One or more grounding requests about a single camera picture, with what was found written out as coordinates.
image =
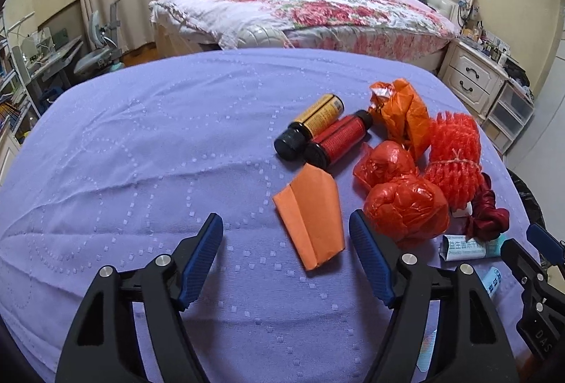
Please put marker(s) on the red mesh net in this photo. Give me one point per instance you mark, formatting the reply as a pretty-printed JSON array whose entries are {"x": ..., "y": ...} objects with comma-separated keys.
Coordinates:
[{"x": 454, "y": 144}]

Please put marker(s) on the orange paper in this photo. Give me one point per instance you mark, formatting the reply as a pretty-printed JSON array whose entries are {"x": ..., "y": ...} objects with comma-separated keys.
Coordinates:
[{"x": 313, "y": 210}]

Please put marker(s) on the trash bin with black bag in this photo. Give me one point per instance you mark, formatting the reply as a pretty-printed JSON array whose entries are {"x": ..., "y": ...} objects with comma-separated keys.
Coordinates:
[{"x": 527, "y": 197}]

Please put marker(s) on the white and teal packet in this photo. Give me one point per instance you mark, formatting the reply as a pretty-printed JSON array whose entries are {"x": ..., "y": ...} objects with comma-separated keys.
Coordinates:
[{"x": 468, "y": 248}]

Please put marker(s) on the dark cloth pile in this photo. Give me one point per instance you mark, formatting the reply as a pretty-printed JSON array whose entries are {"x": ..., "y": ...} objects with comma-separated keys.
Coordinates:
[{"x": 516, "y": 74}]

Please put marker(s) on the pale blue stick packet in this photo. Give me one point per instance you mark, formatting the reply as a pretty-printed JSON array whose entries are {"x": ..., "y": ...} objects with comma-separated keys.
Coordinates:
[{"x": 491, "y": 281}]

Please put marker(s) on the small red plastic bag ball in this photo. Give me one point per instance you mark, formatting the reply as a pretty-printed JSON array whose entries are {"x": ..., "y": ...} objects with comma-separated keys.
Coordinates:
[{"x": 384, "y": 164}]

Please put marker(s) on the dark red scrunchie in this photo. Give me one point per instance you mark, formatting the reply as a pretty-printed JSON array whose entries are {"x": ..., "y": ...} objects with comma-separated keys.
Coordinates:
[{"x": 485, "y": 206}]

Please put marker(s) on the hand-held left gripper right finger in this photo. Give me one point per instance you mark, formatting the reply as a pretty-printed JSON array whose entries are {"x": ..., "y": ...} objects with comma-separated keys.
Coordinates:
[{"x": 370, "y": 255}]

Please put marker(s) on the grey desk chair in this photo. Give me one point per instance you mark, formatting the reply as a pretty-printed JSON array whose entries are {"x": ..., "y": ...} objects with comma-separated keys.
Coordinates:
[{"x": 99, "y": 51}]

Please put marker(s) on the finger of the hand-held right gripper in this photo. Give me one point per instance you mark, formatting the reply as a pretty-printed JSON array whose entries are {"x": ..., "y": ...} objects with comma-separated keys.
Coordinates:
[
  {"x": 547, "y": 244},
  {"x": 521, "y": 263}
]

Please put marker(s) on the white nightstand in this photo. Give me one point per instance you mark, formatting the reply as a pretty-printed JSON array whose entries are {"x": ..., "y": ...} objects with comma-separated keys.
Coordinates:
[{"x": 468, "y": 74}]

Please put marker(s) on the cluster of small toiletry bottles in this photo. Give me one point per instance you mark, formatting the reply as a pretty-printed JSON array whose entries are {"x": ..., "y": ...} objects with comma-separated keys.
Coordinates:
[{"x": 485, "y": 43}]

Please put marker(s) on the orange plastic bag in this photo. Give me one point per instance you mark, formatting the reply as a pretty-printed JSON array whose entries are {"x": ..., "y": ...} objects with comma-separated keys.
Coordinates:
[{"x": 406, "y": 113}]

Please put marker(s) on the clear plastic drawer unit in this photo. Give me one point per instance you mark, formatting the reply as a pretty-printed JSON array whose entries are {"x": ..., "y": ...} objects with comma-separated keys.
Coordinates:
[{"x": 512, "y": 109}]

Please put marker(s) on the large red plastic bag ball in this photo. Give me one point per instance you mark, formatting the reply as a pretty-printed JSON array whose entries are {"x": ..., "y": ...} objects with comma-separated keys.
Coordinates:
[{"x": 404, "y": 206}]

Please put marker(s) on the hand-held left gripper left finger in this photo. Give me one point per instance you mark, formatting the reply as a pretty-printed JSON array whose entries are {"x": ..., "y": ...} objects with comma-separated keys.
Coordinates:
[{"x": 201, "y": 259}]

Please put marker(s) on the yellow label dark bottle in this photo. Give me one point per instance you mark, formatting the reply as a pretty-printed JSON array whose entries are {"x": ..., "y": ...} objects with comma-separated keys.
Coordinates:
[{"x": 315, "y": 116}]

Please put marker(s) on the bed with floral cover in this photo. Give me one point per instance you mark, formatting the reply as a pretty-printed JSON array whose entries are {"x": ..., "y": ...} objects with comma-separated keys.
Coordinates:
[{"x": 309, "y": 7}]

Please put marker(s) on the red label dark bottle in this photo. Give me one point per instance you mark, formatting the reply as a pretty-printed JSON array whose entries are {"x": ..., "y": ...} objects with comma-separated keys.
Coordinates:
[{"x": 340, "y": 140}]

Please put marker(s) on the white bed frame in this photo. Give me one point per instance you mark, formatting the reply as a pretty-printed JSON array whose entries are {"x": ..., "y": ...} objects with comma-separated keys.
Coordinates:
[{"x": 260, "y": 36}]

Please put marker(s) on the grey desk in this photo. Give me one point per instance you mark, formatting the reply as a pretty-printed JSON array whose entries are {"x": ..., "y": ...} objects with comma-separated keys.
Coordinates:
[{"x": 53, "y": 56}]

